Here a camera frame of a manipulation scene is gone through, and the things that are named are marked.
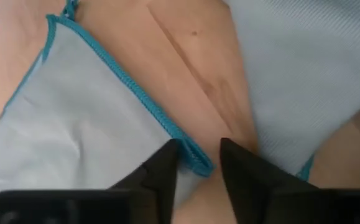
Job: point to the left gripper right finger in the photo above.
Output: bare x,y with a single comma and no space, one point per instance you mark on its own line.
248,180

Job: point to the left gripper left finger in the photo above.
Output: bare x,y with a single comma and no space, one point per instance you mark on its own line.
158,186

